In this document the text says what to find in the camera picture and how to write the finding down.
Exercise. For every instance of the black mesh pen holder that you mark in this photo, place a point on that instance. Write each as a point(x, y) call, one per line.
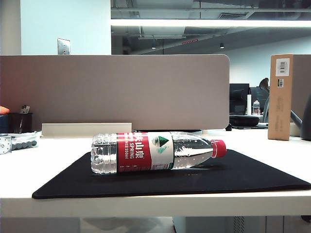
point(20, 122)

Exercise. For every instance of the small background water bottle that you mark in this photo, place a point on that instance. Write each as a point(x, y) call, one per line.
point(256, 108)

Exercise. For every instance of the red ceiling sign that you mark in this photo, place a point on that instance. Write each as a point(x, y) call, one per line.
point(189, 41)

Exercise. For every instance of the beige partition behind cardboard box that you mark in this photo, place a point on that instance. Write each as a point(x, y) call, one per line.
point(301, 72)

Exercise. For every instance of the tall brown cardboard box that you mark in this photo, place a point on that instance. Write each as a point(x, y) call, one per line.
point(279, 102)

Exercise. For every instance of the grey watering can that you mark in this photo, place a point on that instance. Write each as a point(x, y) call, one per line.
point(307, 123)

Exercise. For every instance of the black mouse pad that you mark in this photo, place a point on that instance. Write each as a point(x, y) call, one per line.
point(170, 185)

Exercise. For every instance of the silver metal part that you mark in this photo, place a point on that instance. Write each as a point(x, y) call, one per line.
point(5, 144)

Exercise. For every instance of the ceiling light strip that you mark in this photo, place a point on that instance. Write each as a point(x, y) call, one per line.
point(194, 22)

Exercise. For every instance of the black round pouch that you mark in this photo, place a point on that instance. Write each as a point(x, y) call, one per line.
point(244, 120)

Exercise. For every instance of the bag of grey discs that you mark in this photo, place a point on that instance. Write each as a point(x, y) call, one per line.
point(24, 143)

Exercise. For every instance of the beige desk partition panel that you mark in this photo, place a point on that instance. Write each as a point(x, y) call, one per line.
point(121, 92)

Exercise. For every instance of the orange object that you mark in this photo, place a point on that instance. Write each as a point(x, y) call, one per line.
point(3, 110)

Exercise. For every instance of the metal wall switch plate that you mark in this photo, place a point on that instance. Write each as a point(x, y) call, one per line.
point(63, 46)

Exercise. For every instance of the clear plastic water bottle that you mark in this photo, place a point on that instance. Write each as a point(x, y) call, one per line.
point(136, 153)

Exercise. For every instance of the dark blue object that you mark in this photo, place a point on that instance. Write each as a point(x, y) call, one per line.
point(3, 123)

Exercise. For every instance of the grey office chair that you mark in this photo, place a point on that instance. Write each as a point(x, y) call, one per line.
point(265, 83)

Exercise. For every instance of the card in pen holder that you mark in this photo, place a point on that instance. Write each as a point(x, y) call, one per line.
point(25, 109)

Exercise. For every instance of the black computer monitor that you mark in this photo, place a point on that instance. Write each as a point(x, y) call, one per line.
point(239, 97)
point(256, 93)

